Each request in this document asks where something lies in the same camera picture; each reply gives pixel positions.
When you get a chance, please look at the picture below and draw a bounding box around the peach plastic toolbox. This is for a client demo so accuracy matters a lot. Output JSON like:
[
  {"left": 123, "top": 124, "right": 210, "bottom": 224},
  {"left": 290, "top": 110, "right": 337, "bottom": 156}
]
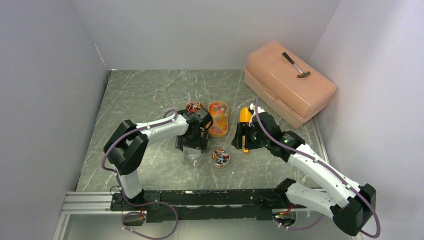
[{"left": 244, "top": 41, "right": 337, "bottom": 129}]

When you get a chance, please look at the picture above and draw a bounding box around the pink oval lollipop tray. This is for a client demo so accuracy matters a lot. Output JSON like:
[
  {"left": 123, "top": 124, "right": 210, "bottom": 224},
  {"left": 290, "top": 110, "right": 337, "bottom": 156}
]
[{"left": 185, "top": 101, "right": 206, "bottom": 113}]

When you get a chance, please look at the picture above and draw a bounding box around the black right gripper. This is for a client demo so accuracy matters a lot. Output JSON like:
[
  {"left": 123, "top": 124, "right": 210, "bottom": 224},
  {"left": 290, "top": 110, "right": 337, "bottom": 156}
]
[{"left": 231, "top": 121, "right": 270, "bottom": 149}]

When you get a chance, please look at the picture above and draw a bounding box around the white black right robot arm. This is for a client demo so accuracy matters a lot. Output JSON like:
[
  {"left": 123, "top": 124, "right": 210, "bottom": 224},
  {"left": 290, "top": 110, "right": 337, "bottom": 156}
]
[{"left": 231, "top": 107, "right": 381, "bottom": 238}]

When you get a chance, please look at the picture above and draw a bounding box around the clear plastic jar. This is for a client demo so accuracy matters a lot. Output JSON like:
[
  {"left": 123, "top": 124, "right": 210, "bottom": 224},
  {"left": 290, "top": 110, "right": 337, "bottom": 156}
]
[{"left": 211, "top": 147, "right": 231, "bottom": 169}]

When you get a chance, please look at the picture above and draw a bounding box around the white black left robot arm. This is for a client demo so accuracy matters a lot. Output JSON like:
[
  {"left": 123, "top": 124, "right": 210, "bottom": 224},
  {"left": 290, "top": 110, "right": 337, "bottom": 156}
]
[{"left": 101, "top": 108, "right": 214, "bottom": 210}]

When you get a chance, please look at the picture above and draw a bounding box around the yellow oval gummy tray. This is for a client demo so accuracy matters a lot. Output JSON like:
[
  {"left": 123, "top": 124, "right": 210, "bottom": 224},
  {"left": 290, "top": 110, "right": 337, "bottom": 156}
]
[{"left": 208, "top": 101, "right": 229, "bottom": 138}]

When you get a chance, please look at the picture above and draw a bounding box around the round metal jar lid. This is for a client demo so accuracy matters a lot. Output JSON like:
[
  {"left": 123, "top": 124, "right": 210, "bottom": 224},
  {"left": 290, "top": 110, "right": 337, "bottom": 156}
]
[{"left": 183, "top": 148, "right": 202, "bottom": 161}]

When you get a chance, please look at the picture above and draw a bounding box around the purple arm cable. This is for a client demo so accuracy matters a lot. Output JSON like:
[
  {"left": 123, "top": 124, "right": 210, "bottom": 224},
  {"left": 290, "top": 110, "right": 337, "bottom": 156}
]
[
  {"left": 100, "top": 108, "right": 180, "bottom": 240},
  {"left": 253, "top": 96, "right": 382, "bottom": 240}
]

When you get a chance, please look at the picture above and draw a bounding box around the black handled hammer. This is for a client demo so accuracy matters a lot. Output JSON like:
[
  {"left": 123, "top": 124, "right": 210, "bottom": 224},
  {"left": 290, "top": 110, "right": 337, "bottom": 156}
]
[{"left": 282, "top": 52, "right": 311, "bottom": 78}]

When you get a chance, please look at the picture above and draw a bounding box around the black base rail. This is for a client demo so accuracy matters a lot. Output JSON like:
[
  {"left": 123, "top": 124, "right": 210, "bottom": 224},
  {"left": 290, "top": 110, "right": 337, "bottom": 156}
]
[{"left": 110, "top": 188, "right": 305, "bottom": 223}]

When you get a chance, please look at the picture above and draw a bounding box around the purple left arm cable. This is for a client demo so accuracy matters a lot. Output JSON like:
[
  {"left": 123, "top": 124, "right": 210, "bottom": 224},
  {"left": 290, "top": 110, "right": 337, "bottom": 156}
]
[{"left": 100, "top": 108, "right": 180, "bottom": 240}]

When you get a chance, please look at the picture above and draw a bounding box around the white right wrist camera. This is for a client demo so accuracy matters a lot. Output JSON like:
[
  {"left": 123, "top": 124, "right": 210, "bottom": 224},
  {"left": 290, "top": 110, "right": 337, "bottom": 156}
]
[{"left": 248, "top": 103, "right": 265, "bottom": 116}]

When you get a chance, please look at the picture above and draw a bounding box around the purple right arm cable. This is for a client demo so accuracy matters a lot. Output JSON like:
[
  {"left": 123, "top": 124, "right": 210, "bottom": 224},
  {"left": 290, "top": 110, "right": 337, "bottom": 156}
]
[{"left": 253, "top": 96, "right": 382, "bottom": 240}]

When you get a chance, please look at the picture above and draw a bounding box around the yellow plastic scoop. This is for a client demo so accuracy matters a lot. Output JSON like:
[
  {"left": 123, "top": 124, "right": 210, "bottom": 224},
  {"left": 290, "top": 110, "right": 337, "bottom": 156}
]
[{"left": 239, "top": 107, "right": 253, "bottom": 153}]

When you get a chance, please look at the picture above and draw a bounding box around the aluminium frame rail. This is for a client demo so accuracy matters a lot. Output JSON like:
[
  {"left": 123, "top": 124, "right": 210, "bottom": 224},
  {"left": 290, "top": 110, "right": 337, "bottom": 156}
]
[{"left": 60, "top": 191, "right": 113, "bottom": 215}]

